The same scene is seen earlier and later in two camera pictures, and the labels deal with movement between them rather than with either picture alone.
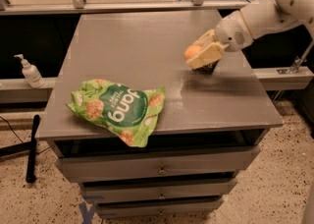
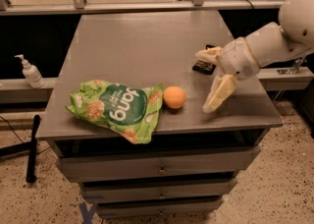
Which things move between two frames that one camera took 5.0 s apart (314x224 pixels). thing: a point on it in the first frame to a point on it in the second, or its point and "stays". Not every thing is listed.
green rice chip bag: (128, 112) stays
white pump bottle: (31, 73) stays
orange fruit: (190, 50) to (174, 97)
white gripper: (233, 33) to (235, 58)
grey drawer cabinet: (210, 126) stays
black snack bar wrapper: (207, 69) stays
